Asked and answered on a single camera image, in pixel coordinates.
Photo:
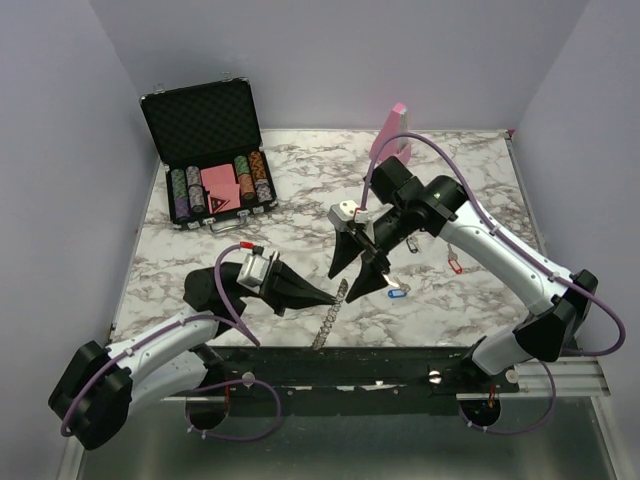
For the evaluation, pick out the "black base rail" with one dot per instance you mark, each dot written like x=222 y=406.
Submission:
x=334 y=381

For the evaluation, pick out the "red key tag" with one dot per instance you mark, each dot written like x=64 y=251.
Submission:
x=453 y=261

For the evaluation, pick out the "blue key tag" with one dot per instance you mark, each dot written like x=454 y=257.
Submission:
x=396 y=295

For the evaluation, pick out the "steel disc with keyrings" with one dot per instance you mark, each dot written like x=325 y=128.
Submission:
x=331 y=316

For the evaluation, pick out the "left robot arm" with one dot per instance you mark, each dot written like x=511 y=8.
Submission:
x=103 y=385

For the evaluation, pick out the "pink metronome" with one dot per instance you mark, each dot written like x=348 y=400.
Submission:
x=383 y=146

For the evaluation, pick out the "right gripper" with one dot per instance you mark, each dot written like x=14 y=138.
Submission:
x=370 y=278

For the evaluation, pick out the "black poker chip case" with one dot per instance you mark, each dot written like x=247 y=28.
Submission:
x=209 y=141

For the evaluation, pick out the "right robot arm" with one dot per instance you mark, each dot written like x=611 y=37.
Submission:
x=556 y=299

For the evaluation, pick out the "black tag key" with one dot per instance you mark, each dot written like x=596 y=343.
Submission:
x=412 y=245

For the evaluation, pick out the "silver key by blue tag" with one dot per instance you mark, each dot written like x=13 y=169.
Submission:
x=398 y=286

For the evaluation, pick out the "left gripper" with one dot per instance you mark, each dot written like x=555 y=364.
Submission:
x=281 y=281

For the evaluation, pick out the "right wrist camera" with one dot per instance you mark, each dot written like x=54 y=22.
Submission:
x=348 y=215

